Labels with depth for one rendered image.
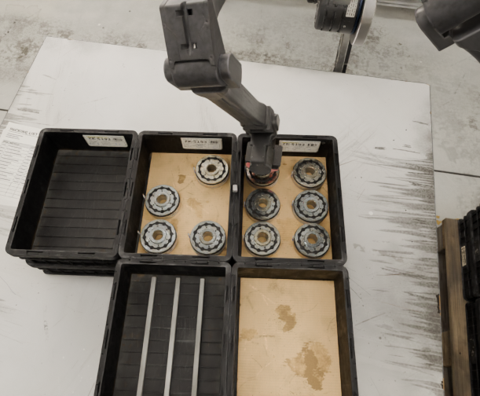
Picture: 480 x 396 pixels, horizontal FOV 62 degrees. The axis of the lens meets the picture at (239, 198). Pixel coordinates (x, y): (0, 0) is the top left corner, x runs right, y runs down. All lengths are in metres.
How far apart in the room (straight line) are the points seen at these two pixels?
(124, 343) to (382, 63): 2.29
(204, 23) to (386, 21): 2.56
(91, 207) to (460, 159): 2.00
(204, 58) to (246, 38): 2.21
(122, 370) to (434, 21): 1.00
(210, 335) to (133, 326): 0.21
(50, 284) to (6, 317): 0.15
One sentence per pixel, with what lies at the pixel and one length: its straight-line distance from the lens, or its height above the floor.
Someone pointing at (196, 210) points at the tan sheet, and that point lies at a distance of 1.20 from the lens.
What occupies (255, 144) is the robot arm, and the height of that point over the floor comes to 1.08.
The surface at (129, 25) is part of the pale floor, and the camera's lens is 3.02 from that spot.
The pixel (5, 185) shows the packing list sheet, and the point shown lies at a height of 0.70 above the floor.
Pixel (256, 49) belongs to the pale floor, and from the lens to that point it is 2.76.
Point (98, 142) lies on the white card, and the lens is 1.33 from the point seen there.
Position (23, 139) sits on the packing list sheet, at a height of 0.70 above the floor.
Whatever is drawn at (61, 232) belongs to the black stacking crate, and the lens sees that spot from 1.29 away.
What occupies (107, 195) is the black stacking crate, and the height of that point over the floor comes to 0.83.
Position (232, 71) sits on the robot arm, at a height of 1.46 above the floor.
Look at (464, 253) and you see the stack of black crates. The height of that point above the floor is 0.19.
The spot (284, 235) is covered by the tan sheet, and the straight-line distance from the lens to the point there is 1.17.
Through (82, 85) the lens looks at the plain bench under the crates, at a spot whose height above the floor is 0.70.
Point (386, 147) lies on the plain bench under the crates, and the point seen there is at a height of 0.70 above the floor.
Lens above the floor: 1.93
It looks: 65 degrees down
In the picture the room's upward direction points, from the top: straight up
